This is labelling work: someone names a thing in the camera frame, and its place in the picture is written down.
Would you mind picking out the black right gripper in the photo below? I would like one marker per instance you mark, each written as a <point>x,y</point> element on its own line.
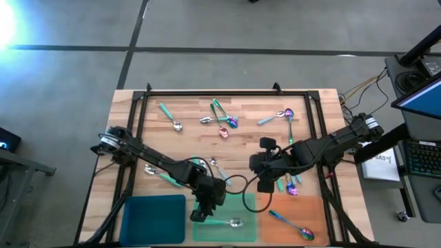
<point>268,163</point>

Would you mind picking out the white paper sheet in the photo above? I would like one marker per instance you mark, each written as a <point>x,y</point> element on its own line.
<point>379,168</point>

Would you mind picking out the green plastic tray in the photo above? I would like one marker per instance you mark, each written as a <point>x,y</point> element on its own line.
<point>224,236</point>

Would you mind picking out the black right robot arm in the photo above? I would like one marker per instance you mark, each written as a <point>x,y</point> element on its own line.
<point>337,141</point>

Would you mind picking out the black backlit keyboard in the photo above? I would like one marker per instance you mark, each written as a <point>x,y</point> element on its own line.
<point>423,158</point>

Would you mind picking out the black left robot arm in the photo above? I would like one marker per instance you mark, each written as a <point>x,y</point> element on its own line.
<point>151,158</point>

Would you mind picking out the grey computer cart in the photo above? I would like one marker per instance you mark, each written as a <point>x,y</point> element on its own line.
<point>415,128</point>

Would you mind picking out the computer monitor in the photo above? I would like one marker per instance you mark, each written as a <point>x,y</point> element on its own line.
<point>423,100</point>

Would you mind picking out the cart caster wheel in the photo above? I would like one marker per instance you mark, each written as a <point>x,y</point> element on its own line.
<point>402,217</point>

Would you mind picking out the grey metal bench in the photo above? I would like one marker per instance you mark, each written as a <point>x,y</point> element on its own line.
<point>20,162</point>

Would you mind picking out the black power adapter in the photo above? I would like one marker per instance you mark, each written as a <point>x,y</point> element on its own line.
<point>432,65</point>

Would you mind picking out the black metal table frame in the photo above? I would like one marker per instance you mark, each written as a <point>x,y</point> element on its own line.
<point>224,93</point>

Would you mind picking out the black monitor pole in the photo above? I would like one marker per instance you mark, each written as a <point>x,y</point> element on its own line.
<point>420,46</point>

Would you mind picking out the orange plastic tray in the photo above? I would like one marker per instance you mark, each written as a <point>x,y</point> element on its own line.
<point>282,230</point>

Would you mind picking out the black diagonal bar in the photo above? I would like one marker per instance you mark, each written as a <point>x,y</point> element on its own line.
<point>382,144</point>

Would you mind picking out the black device with blue light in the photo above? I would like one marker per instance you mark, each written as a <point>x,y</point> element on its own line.
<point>10,137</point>

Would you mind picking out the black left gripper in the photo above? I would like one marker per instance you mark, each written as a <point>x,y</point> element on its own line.
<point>210,189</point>

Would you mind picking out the dark blue plastic tray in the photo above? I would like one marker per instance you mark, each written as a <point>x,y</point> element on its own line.
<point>151,220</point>

